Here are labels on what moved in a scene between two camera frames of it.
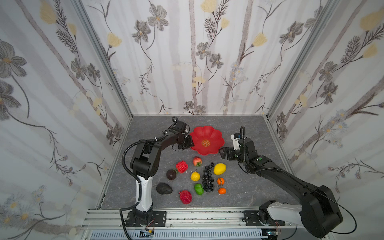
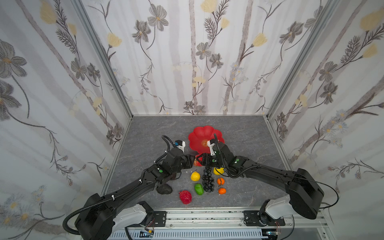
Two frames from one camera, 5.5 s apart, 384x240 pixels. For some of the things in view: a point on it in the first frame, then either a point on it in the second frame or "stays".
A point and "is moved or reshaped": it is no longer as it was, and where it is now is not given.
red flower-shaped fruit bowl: x=206 y=140 stays
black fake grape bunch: x=208 y=181 stays
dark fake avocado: x=163 y=188 stays
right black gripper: x=229 y=153 -> x=207 y=159
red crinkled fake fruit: x=182 y=166 is moved or reshaped
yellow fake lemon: x=219 y=168 stays
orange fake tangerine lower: x=222 y=191 stays
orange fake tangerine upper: x=220 y=181 stays
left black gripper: x=186 y=141 -> x=189 y=160
